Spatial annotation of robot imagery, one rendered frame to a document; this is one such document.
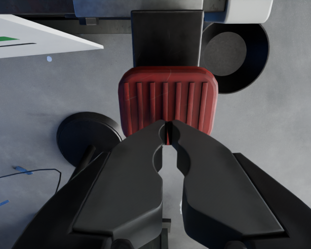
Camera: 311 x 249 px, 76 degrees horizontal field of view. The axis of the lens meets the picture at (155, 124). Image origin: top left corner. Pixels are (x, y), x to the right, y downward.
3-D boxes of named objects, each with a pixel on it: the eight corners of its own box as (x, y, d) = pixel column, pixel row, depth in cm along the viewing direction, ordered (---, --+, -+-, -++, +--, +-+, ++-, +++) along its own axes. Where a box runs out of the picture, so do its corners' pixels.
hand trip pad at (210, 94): (202, 51, 19) (223, 69, 13) (196, 108, 22) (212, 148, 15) (130, 52, 19) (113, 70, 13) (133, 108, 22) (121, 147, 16)
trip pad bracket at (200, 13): (182, 12, 32) (208, 5, 15) (179, 72, 37) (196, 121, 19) (145, 12, 32) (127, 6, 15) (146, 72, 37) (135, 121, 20)
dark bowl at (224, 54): (270, 14, 77) (279, 13, 71) (252, 89, 91) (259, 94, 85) (191, 14, 78) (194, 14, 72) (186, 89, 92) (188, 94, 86)
